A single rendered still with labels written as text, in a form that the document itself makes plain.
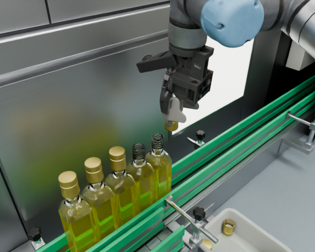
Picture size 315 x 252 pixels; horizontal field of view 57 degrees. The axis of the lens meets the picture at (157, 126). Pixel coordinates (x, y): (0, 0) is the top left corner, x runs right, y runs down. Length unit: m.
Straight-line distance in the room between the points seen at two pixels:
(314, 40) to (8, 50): 0.49
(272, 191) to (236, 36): 0.83
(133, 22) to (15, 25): 0.25
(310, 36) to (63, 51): 0.44
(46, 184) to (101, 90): 0.26
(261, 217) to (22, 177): 0.76
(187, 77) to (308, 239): 0.69
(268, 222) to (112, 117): 0.63
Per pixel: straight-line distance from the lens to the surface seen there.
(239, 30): 0.43
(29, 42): 0.60
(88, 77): 0.66
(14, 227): 0.83
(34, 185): 0.73
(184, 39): 0.55
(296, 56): 1.51
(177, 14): 0.54
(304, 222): 1.12
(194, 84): 0.58
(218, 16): 0.42
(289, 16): 0.50
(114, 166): 0.64
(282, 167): 1.30
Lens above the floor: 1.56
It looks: 35 degrees down
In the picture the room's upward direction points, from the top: straight up
